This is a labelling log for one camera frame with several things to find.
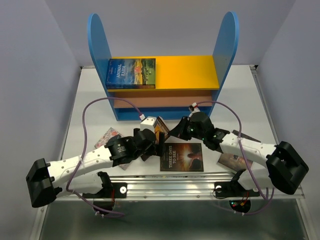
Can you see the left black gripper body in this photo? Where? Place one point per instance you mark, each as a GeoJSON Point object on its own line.
{"type": "Point", "coordinates": [154, 148]}

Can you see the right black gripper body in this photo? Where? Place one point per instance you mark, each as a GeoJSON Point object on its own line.
{"type": "Point", "coordinates": [191, 132]}

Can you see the brown Edward Tulane book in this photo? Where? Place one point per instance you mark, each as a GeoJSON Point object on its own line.
{"type": "Point", "coordinates": [161, 130]}

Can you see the Animal Farm book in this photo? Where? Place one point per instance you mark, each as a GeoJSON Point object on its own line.
{"type": "Point", "coordinates": [131, 71]}

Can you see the Jane Eyre book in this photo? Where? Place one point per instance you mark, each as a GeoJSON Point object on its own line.
{"type": "Point", "coordinates": [130, 86]}

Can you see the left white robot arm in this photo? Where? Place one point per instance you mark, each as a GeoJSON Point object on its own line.
{"type": "Point", "coordinates": [47, 181]}

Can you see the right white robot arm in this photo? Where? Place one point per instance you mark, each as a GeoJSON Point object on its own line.
{"type": "Point", "coordinates": [273, 166]}

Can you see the Three Days to See book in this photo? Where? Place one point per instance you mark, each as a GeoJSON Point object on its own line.
{"type": "Point", "coordinates": [182, 157]}

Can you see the Little Women book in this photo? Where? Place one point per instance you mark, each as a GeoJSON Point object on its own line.
{"type": "Point", "coordinates": [110, 135]}

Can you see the blue yellow wooden bookshelf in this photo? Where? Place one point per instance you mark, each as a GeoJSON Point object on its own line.
{"type": "Point", "coordinates": [180, 80]}

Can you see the Tale of Two Cities book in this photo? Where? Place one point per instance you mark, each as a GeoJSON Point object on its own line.
{"type": "Point", "coordinates": [234, 163]}

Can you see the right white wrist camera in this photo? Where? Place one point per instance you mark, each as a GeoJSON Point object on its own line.
{"type": "Point", "coordinates": [193, 108]}

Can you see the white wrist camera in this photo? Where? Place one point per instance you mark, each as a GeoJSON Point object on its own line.
{"type": "Point", "coordinates": [193, 108]}
{"type": "Point", "coordinates": [149, 123]}

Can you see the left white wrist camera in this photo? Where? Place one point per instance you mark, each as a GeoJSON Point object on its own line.
{"type": "Point", "coordinates": [149, 123]}

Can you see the aluminium mounting rail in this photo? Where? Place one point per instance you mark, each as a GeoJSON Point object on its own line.
{"type": "Point", "coordinates": [162, 187]}

